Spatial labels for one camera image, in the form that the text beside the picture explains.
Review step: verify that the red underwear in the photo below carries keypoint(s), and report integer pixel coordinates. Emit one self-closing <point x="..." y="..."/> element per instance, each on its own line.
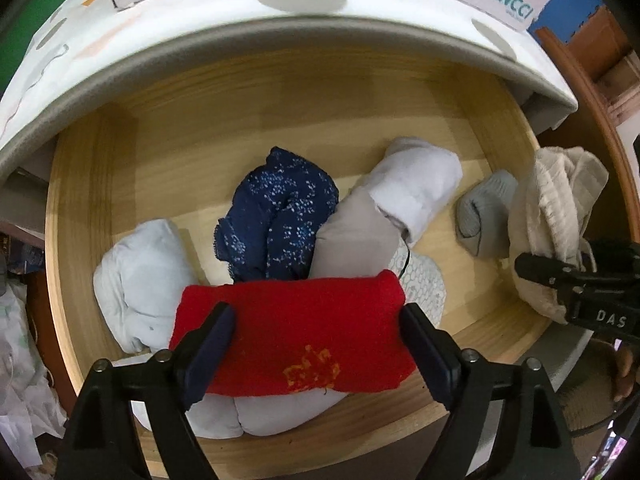
<point x="293" y="336"/>

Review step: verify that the navy floral lace underwear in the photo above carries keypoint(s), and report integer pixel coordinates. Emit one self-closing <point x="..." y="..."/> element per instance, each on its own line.
<point x="270" y="230"/>

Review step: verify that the grey ribbed underwear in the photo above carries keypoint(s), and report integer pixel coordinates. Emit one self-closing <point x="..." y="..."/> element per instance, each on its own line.
<point x="482" y="216"/>

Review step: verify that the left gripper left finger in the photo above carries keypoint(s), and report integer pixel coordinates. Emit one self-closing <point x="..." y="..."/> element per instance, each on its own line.
<point x="180" y="378"/>

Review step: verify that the beige honeycomb pattern underwear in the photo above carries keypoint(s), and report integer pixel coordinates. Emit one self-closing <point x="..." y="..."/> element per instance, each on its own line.
<point x="359" y="241"/>

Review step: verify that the cream ribbed underwear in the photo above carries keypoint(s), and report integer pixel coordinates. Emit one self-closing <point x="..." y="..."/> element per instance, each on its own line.
<point x="552" y="204"/>

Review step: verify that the wooden drawer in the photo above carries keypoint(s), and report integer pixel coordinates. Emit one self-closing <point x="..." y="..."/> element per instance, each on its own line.
<point x="179" y="148"/>

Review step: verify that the white patterned plastic bag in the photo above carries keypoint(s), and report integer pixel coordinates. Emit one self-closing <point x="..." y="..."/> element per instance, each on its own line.
<point x="29" y="405"/>

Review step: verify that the white folded underwear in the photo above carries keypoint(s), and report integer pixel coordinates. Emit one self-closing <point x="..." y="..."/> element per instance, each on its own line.
<point x="412" y="183"/>

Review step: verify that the pale blue underwear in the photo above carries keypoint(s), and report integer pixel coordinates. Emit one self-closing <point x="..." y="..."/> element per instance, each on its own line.
<point x="223" y="417"/>
<point x="139" y="284"/>

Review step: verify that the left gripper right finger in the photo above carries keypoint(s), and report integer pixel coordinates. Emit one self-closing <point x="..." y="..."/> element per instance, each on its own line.
<point x="461" y="382"/>

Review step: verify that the pale blue folded underwear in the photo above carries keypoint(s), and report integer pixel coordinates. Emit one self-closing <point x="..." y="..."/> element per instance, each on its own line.
<point x="139" y="284"/>

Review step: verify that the brown wooden furniture frame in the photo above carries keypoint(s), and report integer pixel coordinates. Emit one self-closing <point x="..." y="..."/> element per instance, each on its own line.
<point x="597" y="46"/>

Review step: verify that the patterned white table cover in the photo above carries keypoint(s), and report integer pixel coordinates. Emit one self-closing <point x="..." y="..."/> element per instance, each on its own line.
<point x="88" y="52"/>

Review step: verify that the person's right hand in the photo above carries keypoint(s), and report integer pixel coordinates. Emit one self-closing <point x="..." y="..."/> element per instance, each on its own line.
<point x="626" y="375"/>

